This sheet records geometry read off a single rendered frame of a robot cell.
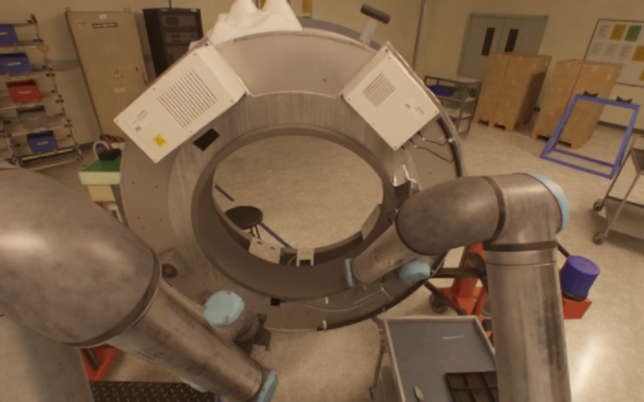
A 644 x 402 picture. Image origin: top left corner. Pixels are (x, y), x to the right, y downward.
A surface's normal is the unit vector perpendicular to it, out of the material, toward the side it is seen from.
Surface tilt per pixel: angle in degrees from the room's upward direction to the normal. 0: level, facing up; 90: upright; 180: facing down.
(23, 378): 86
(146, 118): 90
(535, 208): 57
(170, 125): 90
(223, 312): 20
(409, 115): 90
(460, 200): 47
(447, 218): 68
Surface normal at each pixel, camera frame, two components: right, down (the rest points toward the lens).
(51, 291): 0.48, 0.17
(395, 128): 0.03, 0.51
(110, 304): 0.72, 0.20
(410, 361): 0.03, -0.86
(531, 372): -0.51, -0.03
